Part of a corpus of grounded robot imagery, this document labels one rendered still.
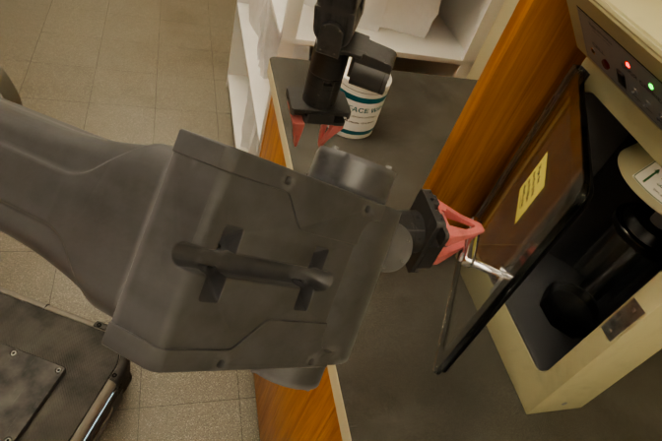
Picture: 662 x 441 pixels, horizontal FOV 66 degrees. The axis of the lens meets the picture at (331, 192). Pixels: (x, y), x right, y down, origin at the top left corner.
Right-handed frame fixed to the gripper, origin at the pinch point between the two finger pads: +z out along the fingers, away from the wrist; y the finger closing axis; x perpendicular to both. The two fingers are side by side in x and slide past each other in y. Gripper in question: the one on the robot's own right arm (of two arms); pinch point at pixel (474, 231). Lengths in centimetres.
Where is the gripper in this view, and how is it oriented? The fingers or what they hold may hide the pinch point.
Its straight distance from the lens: 73.7
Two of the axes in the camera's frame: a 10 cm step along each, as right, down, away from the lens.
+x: -2.0, -7.2, 6.7
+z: 9.5, 0.3, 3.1
